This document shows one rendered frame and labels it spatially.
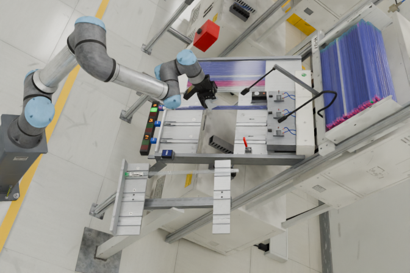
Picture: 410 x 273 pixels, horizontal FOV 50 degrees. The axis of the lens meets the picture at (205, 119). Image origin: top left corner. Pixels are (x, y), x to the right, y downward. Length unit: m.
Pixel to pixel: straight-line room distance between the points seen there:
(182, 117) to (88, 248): 0.92
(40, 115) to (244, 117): 0.97
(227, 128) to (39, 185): 1.13
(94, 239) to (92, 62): 1.29
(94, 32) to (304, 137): 1.01
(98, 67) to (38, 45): 1.54
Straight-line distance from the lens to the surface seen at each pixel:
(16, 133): 2.04
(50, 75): 1.91
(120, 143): 2.98
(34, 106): 1.92
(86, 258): 2.61
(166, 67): 1.91
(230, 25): 3.34
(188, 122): 2.24
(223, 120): 2.70
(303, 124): 2.08
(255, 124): 2.18
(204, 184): 2.38
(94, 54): 1.64
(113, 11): 3.68
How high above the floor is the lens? 2.35
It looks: 42 degrees down
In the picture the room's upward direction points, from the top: 51 degrees clockwise
